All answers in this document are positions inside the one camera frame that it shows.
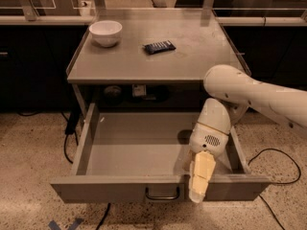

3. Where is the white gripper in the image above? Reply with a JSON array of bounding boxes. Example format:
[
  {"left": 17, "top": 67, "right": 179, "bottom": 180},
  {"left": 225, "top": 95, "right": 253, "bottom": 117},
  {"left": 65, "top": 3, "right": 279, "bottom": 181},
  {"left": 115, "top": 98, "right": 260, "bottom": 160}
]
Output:
[{"left": 189, "top": 123, "right": 228, "bottom": 203}]

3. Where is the grey top drawer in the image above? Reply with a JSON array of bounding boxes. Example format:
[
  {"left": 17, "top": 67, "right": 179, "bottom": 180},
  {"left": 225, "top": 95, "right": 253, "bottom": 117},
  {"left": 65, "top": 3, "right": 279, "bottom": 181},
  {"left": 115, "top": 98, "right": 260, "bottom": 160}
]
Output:
[{"left": 50, "top": 103, "right": 272, "bottom": 204}]

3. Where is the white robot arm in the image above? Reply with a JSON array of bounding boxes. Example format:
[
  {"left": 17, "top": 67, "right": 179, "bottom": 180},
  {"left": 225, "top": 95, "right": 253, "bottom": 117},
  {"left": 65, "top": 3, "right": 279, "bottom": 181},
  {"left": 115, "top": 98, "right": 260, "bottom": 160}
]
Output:
[{"left": 189, "top": 64, "right": 307, "bottom": 203}]

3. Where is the grey drawer cabinet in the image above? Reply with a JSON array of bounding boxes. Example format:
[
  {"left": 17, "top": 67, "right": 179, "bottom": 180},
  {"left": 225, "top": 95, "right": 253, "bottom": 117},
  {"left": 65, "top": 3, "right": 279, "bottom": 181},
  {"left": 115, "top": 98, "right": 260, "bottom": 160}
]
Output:
[{"left": 68, "top": 9, "right": 245, "bottom": 112}]

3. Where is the dark blue snack bar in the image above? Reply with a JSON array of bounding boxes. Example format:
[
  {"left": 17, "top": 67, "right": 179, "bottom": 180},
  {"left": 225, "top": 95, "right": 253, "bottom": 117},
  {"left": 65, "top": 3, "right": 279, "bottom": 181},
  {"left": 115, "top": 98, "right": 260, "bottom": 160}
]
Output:
[{"left": 144, "top": 40, "right": 176, "bottom": 55}]

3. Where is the black power strip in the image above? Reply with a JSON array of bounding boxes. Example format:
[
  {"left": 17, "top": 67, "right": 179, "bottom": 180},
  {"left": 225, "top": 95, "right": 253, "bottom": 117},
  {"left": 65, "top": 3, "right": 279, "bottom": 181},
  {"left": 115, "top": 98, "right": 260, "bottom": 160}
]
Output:
[{"left": 65, "top": 110, "right": 80, "bottom": 135}]

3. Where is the white ceramic bowl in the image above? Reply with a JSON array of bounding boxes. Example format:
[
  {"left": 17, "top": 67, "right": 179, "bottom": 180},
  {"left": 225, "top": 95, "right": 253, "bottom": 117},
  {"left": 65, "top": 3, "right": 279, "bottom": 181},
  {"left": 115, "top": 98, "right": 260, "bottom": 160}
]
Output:
[{"left": 89, "top": 20, "right": 123, "bottom": 47}]

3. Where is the black cable on right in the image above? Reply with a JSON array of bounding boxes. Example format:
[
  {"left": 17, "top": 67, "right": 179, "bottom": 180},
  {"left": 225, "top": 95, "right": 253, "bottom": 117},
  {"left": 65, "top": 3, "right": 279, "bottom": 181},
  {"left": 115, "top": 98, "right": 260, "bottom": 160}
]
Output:
[{"left": 248, "top": 148, "right": 302, "bottom": 230}]

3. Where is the black cable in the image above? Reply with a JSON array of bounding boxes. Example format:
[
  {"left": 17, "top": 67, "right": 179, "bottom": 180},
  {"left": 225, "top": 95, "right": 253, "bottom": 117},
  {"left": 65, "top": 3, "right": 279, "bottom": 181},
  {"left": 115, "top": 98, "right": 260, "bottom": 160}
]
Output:
[
  {"left": 16, "top": 110, "right": 112, "bottom": 230},
  {"left": 248, "top": 148, "right": 302, "bottom": 230}
]

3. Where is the black cable on left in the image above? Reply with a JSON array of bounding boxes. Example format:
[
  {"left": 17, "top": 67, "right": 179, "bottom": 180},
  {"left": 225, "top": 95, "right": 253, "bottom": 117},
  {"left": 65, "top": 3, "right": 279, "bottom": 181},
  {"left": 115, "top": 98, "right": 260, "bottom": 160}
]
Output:
[{"left": 16, "top": 110, "right": 112, "bottom": 230}]

